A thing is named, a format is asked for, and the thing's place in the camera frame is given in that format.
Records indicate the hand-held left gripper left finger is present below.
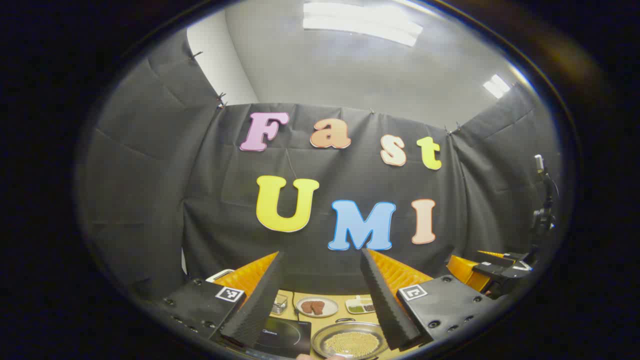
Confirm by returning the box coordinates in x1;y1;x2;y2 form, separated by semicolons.
161;251;286;350

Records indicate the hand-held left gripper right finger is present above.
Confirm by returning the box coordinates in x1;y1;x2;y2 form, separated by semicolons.
359;248;497;352

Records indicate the black induction cooktop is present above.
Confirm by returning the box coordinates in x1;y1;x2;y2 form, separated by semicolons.
215;317;312;359

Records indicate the stainless steel pot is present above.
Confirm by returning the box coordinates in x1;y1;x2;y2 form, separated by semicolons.
311;317;389;360

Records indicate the white divided dish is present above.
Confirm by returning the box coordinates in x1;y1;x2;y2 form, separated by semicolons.
345;295;376;315

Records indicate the pile of yellow soybeans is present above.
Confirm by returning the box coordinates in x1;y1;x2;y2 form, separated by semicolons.
325;331;381;358

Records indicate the white toaster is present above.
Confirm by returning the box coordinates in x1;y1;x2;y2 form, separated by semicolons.
205;268;235;284

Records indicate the white oval plate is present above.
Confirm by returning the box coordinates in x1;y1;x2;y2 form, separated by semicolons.
295;295;340;319

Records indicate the small ceiling light panel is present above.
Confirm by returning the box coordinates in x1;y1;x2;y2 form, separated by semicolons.
482;74;512;99

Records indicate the black backdrop cloth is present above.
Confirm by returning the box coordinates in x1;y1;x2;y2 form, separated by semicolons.
75;30;566;321

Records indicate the long ceiling light panel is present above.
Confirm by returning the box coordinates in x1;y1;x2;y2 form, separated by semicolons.
302;1;424;48

